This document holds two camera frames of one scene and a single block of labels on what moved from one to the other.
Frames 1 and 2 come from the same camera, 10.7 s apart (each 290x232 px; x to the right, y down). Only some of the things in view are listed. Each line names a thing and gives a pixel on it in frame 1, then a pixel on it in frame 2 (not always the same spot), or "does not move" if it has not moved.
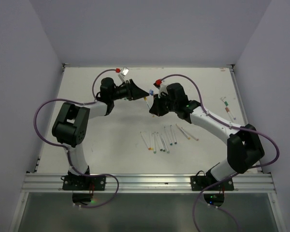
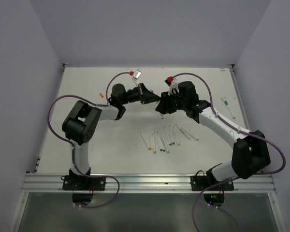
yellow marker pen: x=151 y=141 does not move
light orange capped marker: x=197 y=139 does not move
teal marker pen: x=160 y=144 does not move
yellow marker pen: x=145 y=98 -> x=178 y=143
